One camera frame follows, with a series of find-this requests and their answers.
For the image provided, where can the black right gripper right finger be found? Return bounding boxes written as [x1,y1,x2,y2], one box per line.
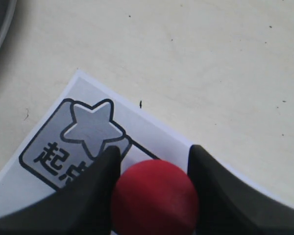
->
[187,145,294,235]

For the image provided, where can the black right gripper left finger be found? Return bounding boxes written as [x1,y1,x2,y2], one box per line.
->
[0,146,121,235]

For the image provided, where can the red cylinder game piece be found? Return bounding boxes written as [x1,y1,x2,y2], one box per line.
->
[111,160,199,235]

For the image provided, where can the paper game board sheet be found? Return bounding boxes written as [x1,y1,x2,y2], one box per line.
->
[0,71,292,218]

